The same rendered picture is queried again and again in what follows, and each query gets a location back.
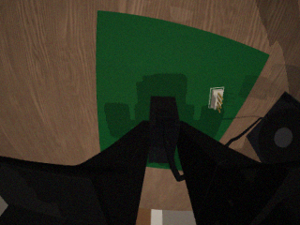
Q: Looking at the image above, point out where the green circuit board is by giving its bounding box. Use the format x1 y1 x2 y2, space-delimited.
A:
95 10 270 151

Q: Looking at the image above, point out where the black square panel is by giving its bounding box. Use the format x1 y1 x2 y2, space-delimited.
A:
247 91 300 164

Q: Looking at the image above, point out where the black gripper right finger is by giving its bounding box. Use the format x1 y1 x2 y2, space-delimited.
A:
176 121 300 225

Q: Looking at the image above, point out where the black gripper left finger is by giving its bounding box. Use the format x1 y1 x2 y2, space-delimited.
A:
0 121 149 225

